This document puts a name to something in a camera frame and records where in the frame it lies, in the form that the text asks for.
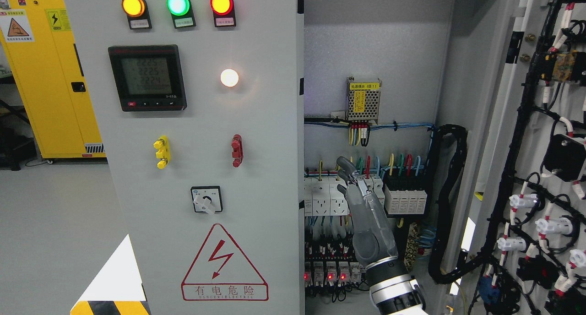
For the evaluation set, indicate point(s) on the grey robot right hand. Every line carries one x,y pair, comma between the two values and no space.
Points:
373,238

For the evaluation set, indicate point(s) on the grey cabinet door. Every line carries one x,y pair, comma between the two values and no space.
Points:
260,198
514,227

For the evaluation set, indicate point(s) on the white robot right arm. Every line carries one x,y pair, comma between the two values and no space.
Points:
393,291

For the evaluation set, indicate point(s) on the lower row relays and breakers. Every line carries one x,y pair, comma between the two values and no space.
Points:
330,262

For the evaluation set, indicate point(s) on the black surge protector block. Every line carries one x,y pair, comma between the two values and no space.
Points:
405,195

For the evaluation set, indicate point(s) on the upper row circuit breakers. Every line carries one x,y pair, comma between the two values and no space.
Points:
322,198

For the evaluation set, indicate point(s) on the metal mesh power supply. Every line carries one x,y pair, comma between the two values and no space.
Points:
363,98

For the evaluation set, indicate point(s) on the red electric hazard sticker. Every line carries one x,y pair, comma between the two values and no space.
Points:
221,271

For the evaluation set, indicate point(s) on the red terminal posts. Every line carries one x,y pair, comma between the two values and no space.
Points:
237,150

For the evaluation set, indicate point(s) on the white indicator light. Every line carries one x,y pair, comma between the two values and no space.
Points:
229,77

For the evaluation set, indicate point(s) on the yellow terminal posts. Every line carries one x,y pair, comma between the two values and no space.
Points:
162,148

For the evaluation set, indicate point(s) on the black digital power meter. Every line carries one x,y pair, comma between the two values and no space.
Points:
148,77

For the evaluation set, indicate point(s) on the red indicator light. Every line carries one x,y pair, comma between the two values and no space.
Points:
224,14

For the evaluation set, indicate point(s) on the green indicator light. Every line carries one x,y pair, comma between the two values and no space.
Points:
181,13

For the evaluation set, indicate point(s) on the yellow indicator light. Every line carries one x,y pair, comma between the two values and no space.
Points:
137,14

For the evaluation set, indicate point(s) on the yellow safety cabinet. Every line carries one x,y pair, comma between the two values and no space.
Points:
41,50

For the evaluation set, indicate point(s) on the black white selector switch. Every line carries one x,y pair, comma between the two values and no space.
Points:
207,199

